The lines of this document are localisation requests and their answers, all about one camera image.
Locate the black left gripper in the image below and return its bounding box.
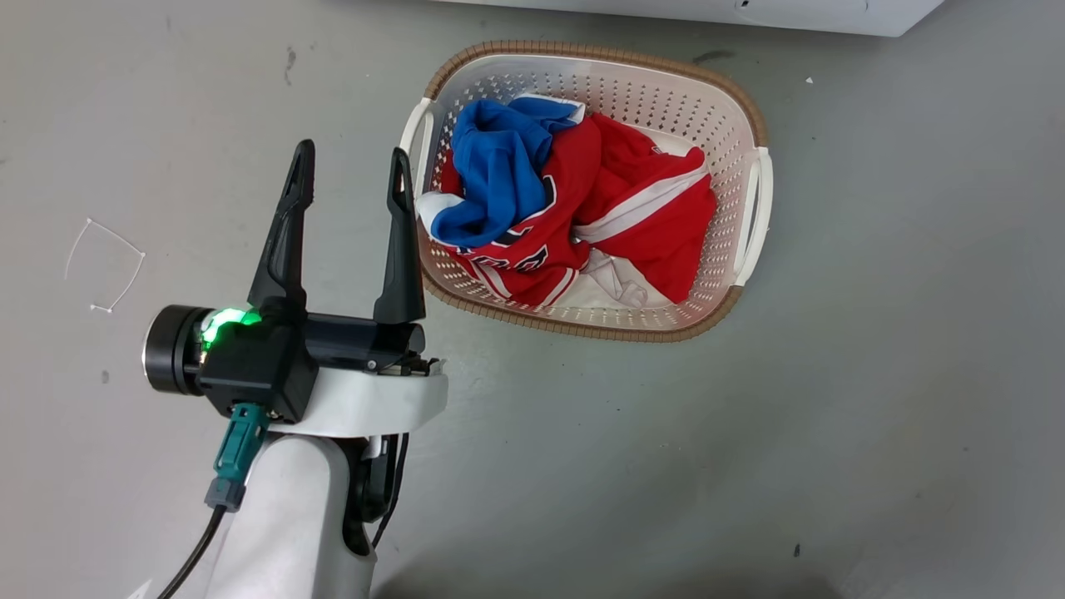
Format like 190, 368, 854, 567
142, 139, 449, 438

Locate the white washing machine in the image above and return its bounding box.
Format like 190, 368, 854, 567
431, 0, 949, 38

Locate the blue garment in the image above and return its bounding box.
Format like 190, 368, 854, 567
430, 97, 588, 250

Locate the white garment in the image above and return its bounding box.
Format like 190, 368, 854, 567
572, 248, 676, 311

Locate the red jersey with white stripes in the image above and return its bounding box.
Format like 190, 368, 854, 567
438, 112, 718, 308

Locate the white perforated laundry basket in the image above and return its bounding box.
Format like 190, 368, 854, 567
399, 40, 775, 344

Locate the thin white string loop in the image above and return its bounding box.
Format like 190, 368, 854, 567
63, 217, 147, 315

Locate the black cable with teal connector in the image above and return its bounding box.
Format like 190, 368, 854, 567
156, 403, 272, 599

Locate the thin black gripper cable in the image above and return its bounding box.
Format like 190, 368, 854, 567
369, 433, 411, 551

